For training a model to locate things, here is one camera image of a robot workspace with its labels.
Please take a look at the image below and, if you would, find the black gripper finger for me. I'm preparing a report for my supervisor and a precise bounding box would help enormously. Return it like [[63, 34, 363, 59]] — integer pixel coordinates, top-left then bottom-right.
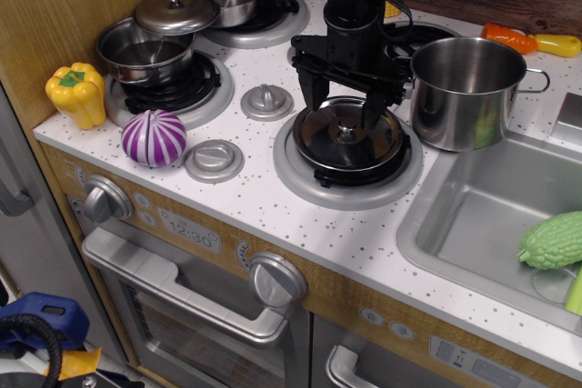
[[297, 67, 329, 111], [362, 88, 393, 130]]

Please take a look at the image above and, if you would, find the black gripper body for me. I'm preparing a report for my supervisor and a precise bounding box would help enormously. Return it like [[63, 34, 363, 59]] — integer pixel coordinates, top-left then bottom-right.
[[291, 20, 410, 102]]

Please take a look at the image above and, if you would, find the steel pot lid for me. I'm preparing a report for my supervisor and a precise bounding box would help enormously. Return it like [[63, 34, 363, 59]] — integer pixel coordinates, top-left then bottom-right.
[[292, 96, 406, 173]]

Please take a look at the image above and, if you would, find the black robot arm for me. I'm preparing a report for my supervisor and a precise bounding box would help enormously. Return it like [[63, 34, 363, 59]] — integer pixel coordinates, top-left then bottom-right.
[[291, 0, 413, 129]]

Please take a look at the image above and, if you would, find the tall steel pot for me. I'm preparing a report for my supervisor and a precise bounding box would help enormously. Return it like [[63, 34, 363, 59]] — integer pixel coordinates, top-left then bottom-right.
[[410, 36, 551, 152]]

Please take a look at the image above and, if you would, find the steel lid on pan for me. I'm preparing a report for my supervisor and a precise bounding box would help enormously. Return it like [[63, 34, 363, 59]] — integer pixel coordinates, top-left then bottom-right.
[[134, 0, 220, 35]]

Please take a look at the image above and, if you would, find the steel pan front left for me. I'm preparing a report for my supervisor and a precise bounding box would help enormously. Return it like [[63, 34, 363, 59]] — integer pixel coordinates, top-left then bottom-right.
[[95, 17, 196, 86]]

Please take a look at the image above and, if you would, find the back right black burner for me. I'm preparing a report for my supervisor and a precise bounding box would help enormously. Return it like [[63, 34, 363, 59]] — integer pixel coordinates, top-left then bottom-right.
[[385, 21, 459, 58]]

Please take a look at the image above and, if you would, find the black burner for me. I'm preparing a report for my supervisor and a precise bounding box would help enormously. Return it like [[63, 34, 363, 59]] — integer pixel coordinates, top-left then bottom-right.
[[385, 21, 459, 58], [105, 52, 234, 130], [203, 0, 309, 49], [273, 110, 423, 211]]

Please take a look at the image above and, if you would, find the grey stove knob middle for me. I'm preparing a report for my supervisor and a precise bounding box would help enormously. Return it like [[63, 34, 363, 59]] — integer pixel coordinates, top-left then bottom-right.
[[240, 84, 294, 122]]

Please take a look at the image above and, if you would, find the grey stove knob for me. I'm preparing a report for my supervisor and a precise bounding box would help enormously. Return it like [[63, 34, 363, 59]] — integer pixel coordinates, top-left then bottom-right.
[[184, 139, 245, 184], [240, 84, 294, 122]]

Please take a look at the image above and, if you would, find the yellow toy corn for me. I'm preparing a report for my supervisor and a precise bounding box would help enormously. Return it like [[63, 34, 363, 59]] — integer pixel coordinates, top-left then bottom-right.
[[384, 0, 401, 18]]

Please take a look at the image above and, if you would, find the back left black burner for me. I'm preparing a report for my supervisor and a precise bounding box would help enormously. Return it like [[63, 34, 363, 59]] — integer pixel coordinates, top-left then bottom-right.
[[203, 0, 309, 49]]

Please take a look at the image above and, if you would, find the front right black burner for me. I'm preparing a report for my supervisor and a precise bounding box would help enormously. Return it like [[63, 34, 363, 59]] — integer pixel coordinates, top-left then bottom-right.
[[273, 110, 423, 211]]

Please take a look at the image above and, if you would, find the front left black burner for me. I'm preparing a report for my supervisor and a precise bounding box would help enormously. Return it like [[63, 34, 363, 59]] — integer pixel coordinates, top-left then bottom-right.
[[105, 52, 234, 130]]

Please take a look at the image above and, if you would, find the grey stove knob front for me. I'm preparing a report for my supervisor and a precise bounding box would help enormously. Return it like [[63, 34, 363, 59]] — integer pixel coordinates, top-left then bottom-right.
[[184, 139, 245, 184]]

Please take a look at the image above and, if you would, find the grey sink basin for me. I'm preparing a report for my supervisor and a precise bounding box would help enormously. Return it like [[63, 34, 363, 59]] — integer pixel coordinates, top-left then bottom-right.
[[396, 133, 581, 335]]

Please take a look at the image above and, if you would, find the orange toy carrot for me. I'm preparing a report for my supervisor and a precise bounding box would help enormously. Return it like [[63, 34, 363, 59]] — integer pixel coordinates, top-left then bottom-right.
[[480, 23, 538, 55]]

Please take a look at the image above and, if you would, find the purple striped toy onion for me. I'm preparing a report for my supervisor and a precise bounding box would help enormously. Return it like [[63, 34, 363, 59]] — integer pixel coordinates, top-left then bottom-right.
[[121, 109, 187, 168]]

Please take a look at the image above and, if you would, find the grey faucet base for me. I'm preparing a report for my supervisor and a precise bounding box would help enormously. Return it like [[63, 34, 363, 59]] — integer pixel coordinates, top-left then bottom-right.
[[550, 93, 582, 146]]

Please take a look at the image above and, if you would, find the right grey oven dial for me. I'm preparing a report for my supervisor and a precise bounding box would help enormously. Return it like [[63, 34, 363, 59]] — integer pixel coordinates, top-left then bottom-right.
[[249, 251, 308, 308]]

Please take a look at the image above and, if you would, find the grey oven dial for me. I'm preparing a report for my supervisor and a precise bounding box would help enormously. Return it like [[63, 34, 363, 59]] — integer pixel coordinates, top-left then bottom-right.
[[249, 251, 308, 308], [84, 174, 134, 224]]

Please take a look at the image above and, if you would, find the yellow toy squash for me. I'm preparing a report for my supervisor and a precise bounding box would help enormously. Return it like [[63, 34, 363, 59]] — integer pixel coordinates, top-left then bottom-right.
[[530, 34, 581, 58]]

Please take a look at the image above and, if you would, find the green toy bitter gourd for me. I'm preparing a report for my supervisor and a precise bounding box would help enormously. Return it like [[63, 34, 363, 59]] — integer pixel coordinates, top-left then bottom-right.
[[517, 211, 581, 270]]

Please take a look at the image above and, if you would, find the left grey oven dial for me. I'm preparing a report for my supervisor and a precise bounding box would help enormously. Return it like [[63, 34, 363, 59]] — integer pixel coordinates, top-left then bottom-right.
[[84, 174, 134, 224]]

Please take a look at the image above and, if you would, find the yellow toy bell pepper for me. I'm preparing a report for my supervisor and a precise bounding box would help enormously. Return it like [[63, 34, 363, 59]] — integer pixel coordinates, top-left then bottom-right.
[[45, 63, 106, 130]]

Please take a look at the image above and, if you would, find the light green toy piece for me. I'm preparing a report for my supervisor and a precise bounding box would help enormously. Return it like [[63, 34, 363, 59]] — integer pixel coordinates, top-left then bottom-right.
[[564, 263, 581, 315]]

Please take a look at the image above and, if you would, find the blue device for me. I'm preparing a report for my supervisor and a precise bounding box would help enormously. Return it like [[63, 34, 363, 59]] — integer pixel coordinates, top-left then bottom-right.
[[1, 293, 90, 351]]

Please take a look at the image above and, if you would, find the grey oven door handle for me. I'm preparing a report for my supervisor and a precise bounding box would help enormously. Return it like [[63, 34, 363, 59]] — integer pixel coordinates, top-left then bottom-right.
[[81, 226, 289, 350]]

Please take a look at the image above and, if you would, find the grey dishwasher handle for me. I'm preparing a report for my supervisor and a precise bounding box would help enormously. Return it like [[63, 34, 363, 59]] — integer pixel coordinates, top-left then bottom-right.
[[326, 345, 377, 388]]

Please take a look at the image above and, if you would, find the grey fridge handle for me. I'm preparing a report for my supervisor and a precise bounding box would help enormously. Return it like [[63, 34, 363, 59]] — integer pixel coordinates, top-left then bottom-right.
[[0, 137, 38, 218]]

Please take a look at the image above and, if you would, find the black braided cable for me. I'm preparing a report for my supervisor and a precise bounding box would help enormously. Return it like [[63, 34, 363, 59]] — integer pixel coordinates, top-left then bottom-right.
[[0, 314, 64, 383]]

